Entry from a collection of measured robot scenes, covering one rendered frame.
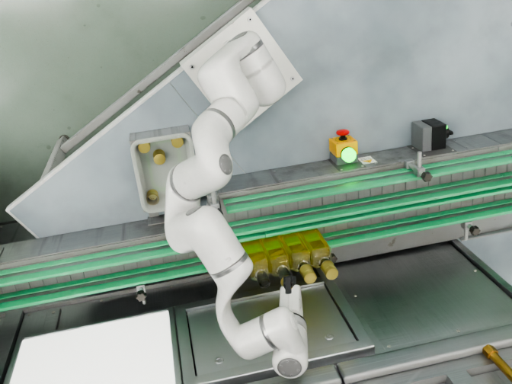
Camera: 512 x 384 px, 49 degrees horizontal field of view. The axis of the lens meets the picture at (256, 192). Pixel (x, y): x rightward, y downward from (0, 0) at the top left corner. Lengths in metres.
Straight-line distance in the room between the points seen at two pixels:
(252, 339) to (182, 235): 0.25
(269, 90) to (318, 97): 0.45
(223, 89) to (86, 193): 0.69
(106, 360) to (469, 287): 1.02
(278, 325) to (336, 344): 0.33
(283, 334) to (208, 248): 0.23
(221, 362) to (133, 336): 0.27
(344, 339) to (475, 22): 1.04
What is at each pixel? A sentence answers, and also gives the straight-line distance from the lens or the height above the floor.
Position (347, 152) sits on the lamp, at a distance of 1.69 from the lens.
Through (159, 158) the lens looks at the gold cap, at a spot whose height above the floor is 0.81.
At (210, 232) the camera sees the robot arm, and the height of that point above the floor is 1.40.
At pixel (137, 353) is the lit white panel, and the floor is 1.16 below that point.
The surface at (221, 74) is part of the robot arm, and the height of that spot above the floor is 1.19.
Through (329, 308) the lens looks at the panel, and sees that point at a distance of 1.56.
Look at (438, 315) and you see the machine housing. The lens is 1.61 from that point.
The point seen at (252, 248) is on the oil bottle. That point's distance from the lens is 1.56.
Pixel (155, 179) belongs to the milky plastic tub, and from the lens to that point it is 1.69.
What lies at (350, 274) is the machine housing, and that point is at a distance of 1.76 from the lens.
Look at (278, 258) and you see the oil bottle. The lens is 1.50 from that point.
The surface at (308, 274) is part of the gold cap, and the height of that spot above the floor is 1.16.
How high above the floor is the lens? 2.35
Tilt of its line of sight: 65 degrees down
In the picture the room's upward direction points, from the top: 152 degrees clockwise
